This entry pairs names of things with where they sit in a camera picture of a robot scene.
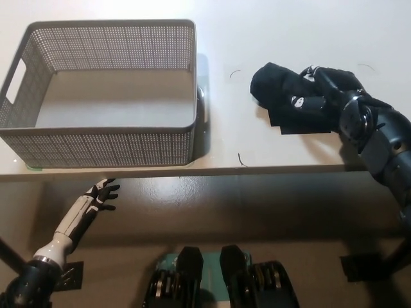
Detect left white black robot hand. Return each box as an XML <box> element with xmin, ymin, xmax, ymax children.
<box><xmin>83</xmin><ymin>178</ymin><xmax>121</xmax><ymax>212</ymax></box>

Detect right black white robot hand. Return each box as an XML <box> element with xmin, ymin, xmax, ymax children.
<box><xmin>290</xmin><ymin>65</ymin><xmax>364</xmax><ymax>130</ymax></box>

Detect black fabric pencil case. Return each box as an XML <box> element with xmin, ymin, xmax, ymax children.
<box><xmin>249</xmin><ymin>62</ymin><xmax>322</xmax><ymax>113</ymax></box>

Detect grey perforated plastic basket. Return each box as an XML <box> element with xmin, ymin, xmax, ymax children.
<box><xmin>0</xmin><ymin>19</ymin><xmax>198</xmax><ymax>169</ymax></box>

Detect black tape patch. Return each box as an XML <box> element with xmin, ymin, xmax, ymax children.
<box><xmin>266</xmin><ymin>107</ymin><xmax>333</xmax><ymax>136</ymax></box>

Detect left black ribbed robot block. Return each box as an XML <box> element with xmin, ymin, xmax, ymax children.
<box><xmin>143</xmin><ymin>246</ymin><xmax>205</xmax><ymax>308</ymax></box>

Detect black ribbed robot block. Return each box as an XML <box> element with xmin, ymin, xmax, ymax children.
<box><xmin>220</xmin><ymin>244</ymin><xmax>299</xmax><ymax>308</ymax></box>
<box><xmin>143</xmin><ymin>246</ymin><xmax>205</xmax><ymax>308</ymax></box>

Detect right black ribbed robot block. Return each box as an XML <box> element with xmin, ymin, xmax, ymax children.
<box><xmin>220</xmin><ymin>244</ymin><xmax>299</xmax><ymax>308</ymax></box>

